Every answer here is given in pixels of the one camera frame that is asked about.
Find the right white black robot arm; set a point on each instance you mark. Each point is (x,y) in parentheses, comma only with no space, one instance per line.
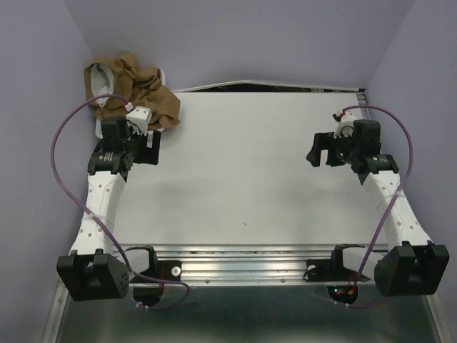
(413,264)

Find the aluminium frame rail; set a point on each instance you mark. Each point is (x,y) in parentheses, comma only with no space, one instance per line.
(237,212)

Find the brown fabric skirt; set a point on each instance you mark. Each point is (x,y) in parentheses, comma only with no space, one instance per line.
(143,85)

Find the white plastic mesh basket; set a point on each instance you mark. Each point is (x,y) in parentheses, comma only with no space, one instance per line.
(101,84)

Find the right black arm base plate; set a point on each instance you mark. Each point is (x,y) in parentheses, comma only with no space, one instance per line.
(343,282)

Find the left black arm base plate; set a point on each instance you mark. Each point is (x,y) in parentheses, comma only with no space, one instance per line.
(157,275)

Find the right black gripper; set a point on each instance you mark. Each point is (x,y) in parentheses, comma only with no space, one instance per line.
(322,141)

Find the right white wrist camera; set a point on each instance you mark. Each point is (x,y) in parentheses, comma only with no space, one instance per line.
(344,121)

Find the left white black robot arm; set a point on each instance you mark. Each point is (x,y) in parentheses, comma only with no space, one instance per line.
(90,271)

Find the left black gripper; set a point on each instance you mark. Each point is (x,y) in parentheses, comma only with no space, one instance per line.
(148,155)

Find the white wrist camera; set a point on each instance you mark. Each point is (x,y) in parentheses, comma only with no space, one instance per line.
(139,119)
(344,121)

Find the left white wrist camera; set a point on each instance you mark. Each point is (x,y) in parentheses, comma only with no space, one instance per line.
(139,119)

